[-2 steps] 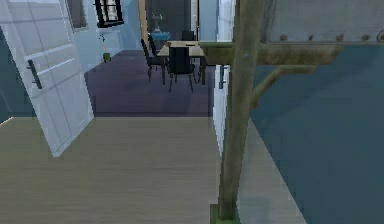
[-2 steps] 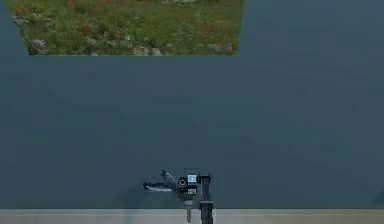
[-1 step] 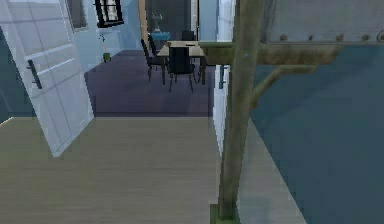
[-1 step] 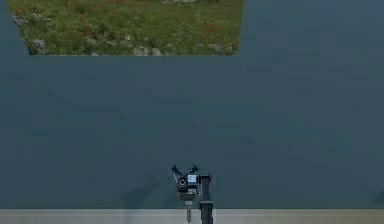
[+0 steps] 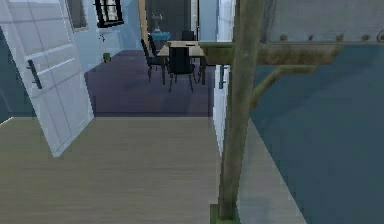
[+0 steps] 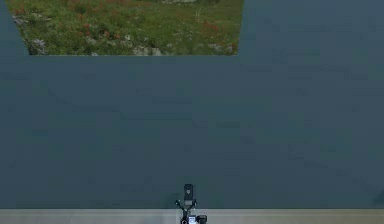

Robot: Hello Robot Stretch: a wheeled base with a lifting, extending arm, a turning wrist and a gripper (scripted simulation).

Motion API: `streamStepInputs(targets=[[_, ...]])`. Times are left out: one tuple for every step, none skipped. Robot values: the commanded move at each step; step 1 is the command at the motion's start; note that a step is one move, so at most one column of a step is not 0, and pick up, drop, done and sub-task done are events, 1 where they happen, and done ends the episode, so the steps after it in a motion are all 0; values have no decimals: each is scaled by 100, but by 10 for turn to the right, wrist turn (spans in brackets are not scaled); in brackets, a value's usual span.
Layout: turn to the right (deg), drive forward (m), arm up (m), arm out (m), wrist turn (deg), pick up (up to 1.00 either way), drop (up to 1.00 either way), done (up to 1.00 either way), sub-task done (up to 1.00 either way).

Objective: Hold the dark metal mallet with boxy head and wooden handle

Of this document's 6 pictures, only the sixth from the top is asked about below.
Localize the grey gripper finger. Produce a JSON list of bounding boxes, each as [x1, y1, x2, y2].
[[185, 199, 198, 218], [175, 199, 187, 218]]

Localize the framed flower meadow picture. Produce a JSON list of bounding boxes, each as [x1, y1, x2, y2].
[[4, 0, 245, 57]]

